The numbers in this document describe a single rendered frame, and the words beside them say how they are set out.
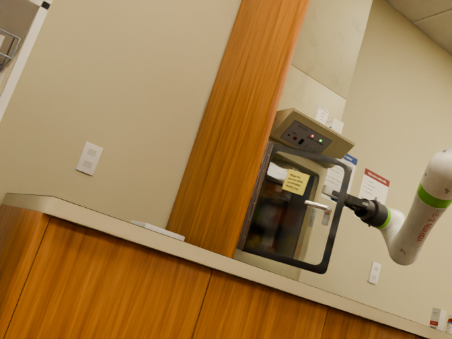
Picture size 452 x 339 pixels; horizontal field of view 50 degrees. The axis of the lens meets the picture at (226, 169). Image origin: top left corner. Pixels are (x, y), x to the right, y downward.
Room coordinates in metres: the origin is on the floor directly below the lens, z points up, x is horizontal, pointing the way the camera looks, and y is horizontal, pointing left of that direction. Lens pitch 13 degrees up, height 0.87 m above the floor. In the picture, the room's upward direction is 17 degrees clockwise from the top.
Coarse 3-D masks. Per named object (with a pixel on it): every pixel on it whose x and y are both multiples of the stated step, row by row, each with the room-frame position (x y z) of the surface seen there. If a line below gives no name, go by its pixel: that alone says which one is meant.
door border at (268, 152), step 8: (272, 144) 1.66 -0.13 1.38; (264, 152) 1.66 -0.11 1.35; (264, 160) 1.67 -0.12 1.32; (264, 168) 1.66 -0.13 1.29; (256, 184) 1.67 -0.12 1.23; (256, 192) 1.66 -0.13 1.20; (256, 200) 1.66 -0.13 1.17; (248, 208) 1.66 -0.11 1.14; (248, 216) 1.67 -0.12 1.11; (248, 224) 1.66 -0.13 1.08; (240, 240) 1.67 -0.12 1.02; (240, 248) 1.66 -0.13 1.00
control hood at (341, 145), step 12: (276, 120) 1.65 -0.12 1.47; (288, 120) 1.61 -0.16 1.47; (300, 120) 1.62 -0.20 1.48; (312, 120) 1.62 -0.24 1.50; (276, 132) 1.64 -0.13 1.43; (324, 132) 1.67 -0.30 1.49; (336, 132) 1.68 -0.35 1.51; (288, 144) 1.70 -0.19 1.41; (336, 144) 1.72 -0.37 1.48; (348, 144) 1.73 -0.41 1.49; (336, 156) 1.77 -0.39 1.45
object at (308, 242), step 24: (288, 168) 1.65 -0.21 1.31; (312, 168) 1.63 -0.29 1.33; (336, 168) 1.61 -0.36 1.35; (264, 192) 1.66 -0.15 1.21; (288, 192) 1.64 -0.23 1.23; (312, 192) 1.62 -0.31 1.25; (336, 192) 1.61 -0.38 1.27; (264, 216) 1.65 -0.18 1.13; (288, 216) 1.64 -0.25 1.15; (312, 216) 1.62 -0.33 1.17; (336, 216) 1.60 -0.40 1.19; (264, 240) 1.65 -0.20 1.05; (288, 240) 1.63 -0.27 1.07; (312, 240) 1.61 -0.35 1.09; (288, 264) 1.63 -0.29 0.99; (312, 264) 1.61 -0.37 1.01
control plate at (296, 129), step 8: (296, 120) 1.61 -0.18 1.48; (288, 128) 1.64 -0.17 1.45; (296, 128) 1.64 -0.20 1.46; (304, 128) 1.65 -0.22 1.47; (280, 136) 1.66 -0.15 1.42; (288, 136) 1.66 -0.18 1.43; (296, 136) 1.67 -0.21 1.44; (304, 136) 1.67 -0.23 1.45; (320, 136) 1.68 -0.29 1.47; (296, 144) 1.70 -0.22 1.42; (304, 144) 1.70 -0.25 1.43; (312, 144) 1.71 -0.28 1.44; (320, 144) 1.71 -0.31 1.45; (328, 144) 1.71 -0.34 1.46; (320, 152) 1.74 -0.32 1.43
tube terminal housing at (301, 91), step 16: (288, 80) 1.69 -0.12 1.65; (304, 80) 1.72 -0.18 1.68; (288, 96) 1.70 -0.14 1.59; (304, 96) 1.73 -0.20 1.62; (320, 96) 1.77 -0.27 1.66; (336, 96) 1.81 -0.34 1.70; (304, 112) 1.74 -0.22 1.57; (336, 112) 1.82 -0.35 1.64; (240, 256) 1.69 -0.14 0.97; (256, 256) 1.73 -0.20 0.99; (288, 272) 1.81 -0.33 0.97
